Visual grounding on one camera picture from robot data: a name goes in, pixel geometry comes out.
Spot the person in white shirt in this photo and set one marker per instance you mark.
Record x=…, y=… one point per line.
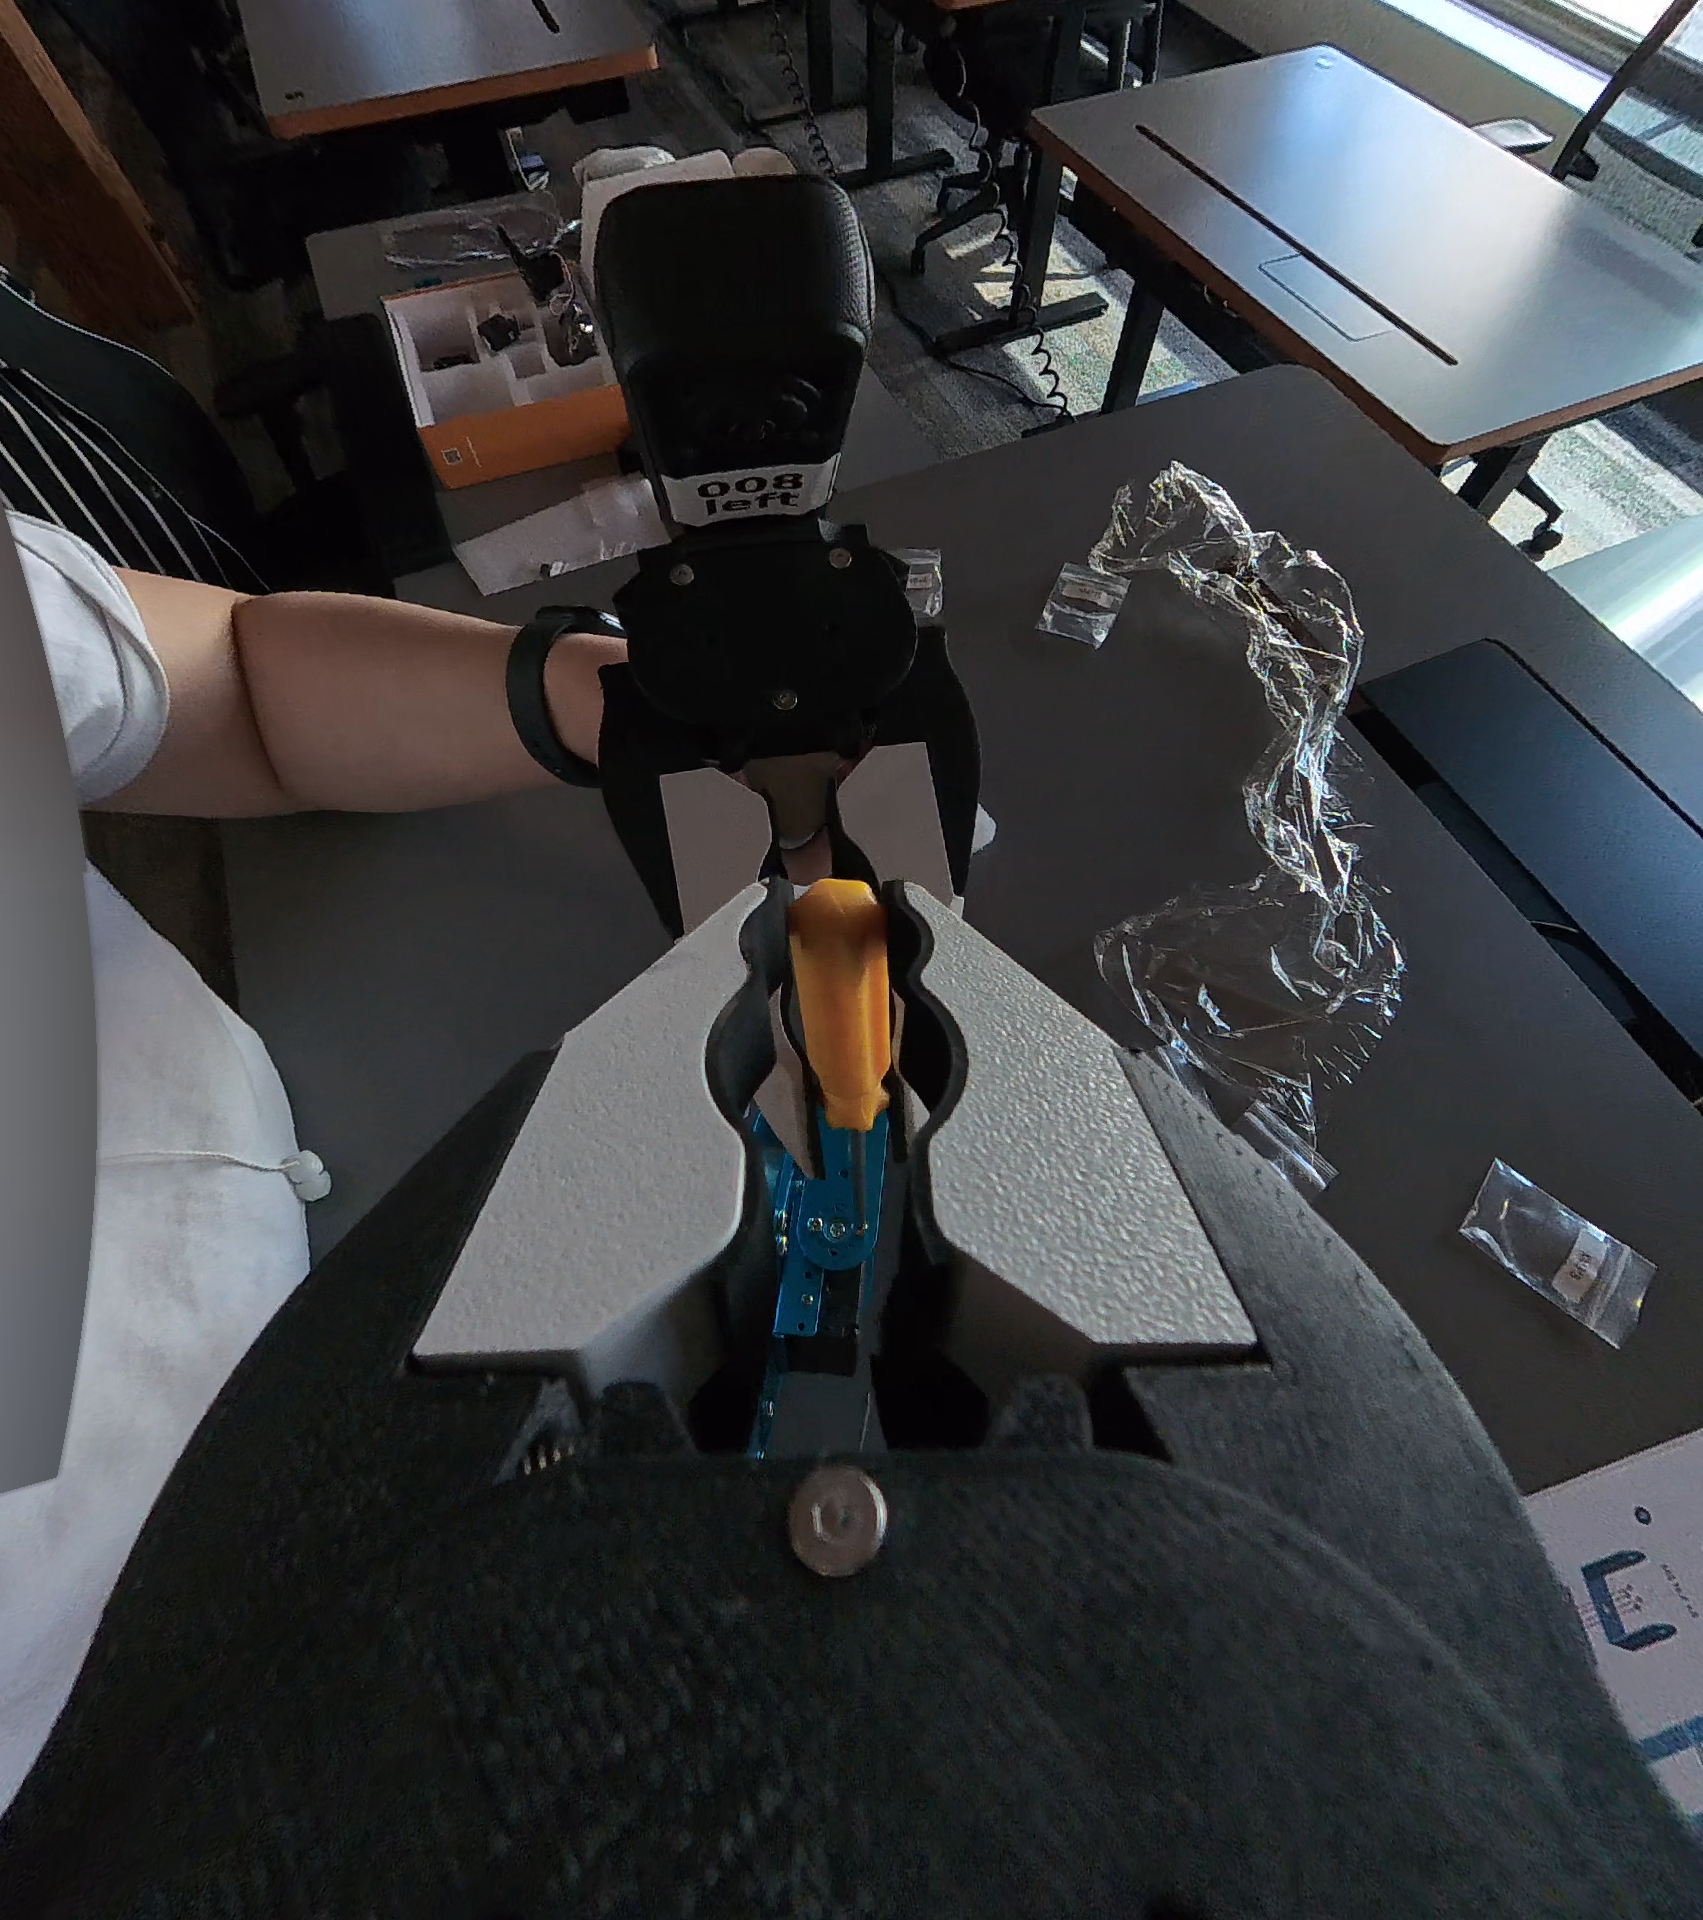
x=161, y=1351

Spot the printed instruction sheet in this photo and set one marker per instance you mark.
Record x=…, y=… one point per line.
x=1692, y=1651

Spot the person's left hand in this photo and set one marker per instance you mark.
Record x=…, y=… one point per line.
x=805, y=824

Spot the black wristband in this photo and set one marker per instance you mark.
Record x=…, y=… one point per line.
x=529, y=705

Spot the orange and white cardboard box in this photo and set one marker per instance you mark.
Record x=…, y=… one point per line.
x=523, y=435

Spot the black striped office chair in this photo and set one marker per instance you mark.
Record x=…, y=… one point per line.
x=117, y=421

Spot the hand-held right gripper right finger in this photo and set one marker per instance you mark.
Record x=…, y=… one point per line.
x=1077, y=1200

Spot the person's left forearm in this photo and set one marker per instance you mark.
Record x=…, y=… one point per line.
x=341, y=690

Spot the blue metal toy robot arm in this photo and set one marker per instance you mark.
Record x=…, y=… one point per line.
x=807, y=1200

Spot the labelled near-empty zip bag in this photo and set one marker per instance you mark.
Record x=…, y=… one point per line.
x=1542, y=1245

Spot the dark wooden cabinet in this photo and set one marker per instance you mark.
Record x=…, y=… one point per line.
x=27, y=120

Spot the small clear zip bag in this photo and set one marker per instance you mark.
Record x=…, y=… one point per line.
x=921, y=585
x=1085, y=605

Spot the dark grey desk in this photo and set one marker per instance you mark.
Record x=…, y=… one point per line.
x=1063, y=751

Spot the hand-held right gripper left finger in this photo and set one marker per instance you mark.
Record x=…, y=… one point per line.
x=597, y=1200

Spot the white packing sheet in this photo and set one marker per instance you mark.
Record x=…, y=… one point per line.
x=553, y=533

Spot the grey table with wood edge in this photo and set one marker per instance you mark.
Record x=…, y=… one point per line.
x=447, y=61
x=1466, y=254

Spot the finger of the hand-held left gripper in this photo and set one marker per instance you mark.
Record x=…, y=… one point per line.
x=905, y=819
x=715, y=841

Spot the crumpled clear plastic wrap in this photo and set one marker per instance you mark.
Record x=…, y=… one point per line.
x=1273, y=975

